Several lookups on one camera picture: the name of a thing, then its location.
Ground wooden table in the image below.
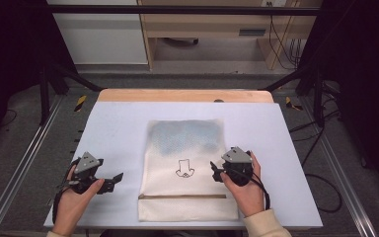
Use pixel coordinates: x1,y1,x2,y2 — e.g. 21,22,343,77
97,88,275,104

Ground white mesh zipper bag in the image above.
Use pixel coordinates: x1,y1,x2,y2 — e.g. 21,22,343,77
137,118,240,222

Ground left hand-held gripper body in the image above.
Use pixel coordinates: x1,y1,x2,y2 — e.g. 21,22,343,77
65,151,109,196

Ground black metal stand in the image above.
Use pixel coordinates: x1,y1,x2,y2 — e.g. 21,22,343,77
262,64,328,128
38,61,104,126

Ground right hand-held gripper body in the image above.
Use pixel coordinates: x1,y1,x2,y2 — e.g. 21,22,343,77
220,146,255,188

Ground white table mat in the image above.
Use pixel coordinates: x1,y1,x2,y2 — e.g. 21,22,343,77
43,101,324,229

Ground person's left hand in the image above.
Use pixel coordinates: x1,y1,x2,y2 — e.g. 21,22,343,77
52,164,106,237

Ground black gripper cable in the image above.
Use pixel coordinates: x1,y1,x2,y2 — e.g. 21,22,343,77
51,157,82,225
235,167,271,211

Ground white cabinet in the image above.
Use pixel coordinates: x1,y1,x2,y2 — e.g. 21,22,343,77
46,0,149,65

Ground person's right hand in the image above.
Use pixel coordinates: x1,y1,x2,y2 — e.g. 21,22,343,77
219,151,266,218

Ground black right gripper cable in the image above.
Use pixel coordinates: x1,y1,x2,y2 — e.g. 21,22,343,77
235,167,271,211

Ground hanging black cables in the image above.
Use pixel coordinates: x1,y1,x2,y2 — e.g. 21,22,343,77
267,2,303,71

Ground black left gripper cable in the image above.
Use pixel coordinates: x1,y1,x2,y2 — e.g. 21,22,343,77
51,157,82,225

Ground black horizontal frame bar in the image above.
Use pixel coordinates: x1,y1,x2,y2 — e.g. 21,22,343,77
44,4,322,16

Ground light wooden desk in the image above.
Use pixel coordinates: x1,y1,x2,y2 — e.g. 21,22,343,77
137,0,324,71

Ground thin black floor cable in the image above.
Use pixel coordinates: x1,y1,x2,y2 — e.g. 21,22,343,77
0,108,18,128

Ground black curtain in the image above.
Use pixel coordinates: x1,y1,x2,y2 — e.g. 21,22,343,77
0,0,77,157
298,0,379,200

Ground aluminium rail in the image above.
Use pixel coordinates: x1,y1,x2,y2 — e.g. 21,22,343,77
0,94,64,237
299,96,378,237

